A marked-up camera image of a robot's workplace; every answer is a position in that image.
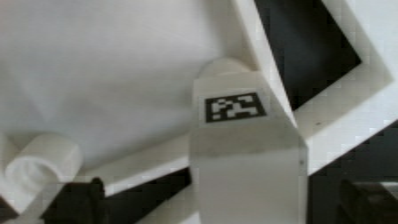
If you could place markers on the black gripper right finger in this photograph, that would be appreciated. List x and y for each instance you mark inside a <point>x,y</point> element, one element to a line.
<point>369,204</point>

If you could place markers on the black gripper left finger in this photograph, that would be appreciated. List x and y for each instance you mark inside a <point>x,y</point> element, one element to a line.
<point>71,204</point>

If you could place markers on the white square tabletop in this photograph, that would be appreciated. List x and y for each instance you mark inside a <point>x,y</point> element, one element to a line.
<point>101,59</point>

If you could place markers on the white U-shaped obstacle wall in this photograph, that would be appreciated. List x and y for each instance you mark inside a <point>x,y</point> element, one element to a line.
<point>353,109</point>

